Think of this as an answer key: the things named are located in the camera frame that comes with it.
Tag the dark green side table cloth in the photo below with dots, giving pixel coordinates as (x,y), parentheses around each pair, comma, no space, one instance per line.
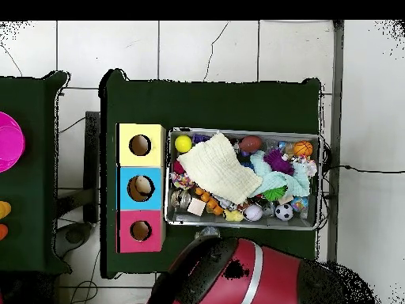
(28,183)

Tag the brown toy football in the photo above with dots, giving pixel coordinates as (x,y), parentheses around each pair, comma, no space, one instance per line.
(250,144)

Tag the magenta plate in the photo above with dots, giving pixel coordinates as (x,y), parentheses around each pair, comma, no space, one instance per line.
(9,142)

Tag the purple spiky toy with eyes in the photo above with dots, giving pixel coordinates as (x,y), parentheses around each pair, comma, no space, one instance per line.
(278,162)

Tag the small soccer ball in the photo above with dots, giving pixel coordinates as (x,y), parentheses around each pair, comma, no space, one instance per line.
(284,212)

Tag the green spiky ball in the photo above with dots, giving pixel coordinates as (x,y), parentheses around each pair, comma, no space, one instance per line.
(274,194)

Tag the small wooden block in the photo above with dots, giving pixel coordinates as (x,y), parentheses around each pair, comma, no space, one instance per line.
(197,207)

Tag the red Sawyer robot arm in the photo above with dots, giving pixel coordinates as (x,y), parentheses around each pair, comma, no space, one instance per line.
(278,278)

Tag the cream yellow cloth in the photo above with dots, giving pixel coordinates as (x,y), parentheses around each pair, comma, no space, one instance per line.
(218,168)

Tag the orange toy basketball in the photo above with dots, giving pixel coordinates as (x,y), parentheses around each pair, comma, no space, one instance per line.
(304,148)

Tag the yellow ball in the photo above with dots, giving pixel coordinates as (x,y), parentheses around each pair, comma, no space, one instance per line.
(183,144)

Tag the white ball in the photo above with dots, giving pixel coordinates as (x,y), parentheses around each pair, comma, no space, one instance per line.
(254,213)

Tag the mint green cloth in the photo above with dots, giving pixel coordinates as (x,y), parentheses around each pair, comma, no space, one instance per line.
(285,183)

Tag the clear mesh bin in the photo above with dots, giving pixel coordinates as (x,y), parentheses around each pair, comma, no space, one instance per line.
(243,225)

